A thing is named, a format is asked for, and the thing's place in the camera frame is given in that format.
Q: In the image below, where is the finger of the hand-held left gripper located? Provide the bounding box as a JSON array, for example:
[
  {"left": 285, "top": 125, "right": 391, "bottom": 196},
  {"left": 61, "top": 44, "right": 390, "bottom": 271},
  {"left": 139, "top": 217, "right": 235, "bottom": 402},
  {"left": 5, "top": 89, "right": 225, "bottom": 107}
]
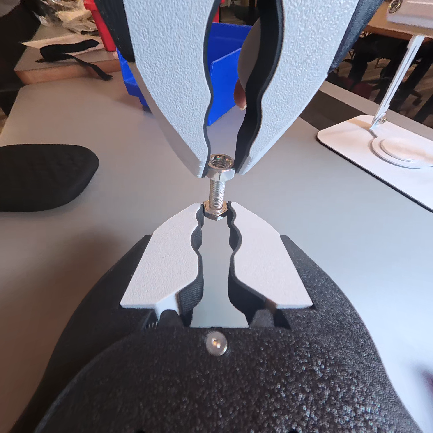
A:
[
  {"left": 122, "top": 0, "right": 221, "bottom": 179},
  {"left": 234, "top": 0, "right": 360, "bottom": 176}
]

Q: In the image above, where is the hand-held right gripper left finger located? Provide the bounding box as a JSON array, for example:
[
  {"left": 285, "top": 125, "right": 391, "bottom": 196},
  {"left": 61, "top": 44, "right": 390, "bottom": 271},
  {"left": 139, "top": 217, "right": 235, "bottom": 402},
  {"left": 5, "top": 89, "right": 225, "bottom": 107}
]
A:
[{"left": 120, "top": 203, "right": 205, "bottom": 322}]

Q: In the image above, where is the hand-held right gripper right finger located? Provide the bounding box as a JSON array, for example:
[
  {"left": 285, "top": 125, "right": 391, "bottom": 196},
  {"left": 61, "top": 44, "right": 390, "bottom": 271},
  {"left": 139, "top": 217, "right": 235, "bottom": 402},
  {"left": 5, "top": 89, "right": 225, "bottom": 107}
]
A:
[{"left": 228, "top": 203, "right": 314, "bottom": 316}]

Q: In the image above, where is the blue plastic bin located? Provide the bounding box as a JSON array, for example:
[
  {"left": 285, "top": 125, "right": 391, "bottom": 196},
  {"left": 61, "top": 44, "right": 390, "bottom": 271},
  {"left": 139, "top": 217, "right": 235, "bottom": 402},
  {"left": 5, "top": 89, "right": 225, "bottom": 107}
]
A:
[{"left": 117, "top": 21, "right": 252, "bottom": 128}]

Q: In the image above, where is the steel hex bolt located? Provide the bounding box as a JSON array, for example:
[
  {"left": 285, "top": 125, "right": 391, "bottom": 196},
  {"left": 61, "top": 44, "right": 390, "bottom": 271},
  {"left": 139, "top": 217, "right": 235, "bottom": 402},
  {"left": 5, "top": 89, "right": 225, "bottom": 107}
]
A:
[{"left": 203, "top": 169, "right": 230, "bottom": 221}]

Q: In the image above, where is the steel hex nut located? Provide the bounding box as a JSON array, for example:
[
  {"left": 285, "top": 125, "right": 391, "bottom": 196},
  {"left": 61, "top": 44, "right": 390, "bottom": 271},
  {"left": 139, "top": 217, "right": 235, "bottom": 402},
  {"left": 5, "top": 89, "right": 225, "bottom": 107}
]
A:
[{"left": 207, "top": 154, "right": 237, "bottom": 180}]

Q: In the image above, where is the person's left hand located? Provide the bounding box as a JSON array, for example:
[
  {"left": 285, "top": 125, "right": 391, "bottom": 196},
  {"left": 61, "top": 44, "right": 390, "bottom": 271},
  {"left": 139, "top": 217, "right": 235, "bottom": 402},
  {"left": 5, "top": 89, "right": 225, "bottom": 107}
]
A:
[{"left": 234, "top": 80, "right": 248, "bottom": 111}]

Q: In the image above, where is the red plastic bin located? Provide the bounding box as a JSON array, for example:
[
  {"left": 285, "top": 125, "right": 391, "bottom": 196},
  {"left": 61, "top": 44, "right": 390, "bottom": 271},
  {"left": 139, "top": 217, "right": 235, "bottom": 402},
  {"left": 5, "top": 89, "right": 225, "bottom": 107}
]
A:
[{"left": 83, "top": 0, "right": 121, "bottom": 53}]

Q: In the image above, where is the light wooden board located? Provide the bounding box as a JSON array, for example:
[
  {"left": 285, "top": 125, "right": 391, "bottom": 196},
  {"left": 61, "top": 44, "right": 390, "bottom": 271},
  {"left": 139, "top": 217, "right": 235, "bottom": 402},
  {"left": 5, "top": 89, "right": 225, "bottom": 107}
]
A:
[{"left": 14, "top": 21, "right": 126, "bottom": 86}]

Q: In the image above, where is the white document stand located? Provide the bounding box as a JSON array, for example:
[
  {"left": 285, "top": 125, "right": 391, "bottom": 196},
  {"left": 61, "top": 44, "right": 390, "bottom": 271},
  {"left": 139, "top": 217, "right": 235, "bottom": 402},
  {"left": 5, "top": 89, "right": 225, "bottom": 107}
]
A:
[{"left": 317, "top": 0, "right": 433, "bottom": 212}]

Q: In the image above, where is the black wrist rest pad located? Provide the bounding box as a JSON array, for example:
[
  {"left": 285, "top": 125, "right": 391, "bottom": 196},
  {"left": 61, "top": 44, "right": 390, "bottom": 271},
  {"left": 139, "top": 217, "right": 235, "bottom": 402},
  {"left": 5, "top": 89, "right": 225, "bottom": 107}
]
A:
[{"left": 0, "top": 144, "right": 100, "bottom": 212}]

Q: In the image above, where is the black strap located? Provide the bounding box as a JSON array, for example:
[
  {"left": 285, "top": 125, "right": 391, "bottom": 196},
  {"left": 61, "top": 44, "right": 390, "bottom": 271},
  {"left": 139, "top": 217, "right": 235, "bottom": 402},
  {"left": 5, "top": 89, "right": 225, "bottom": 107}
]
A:
[{"left": 37, "top": 39, "right": 114, "bottom": 82}]

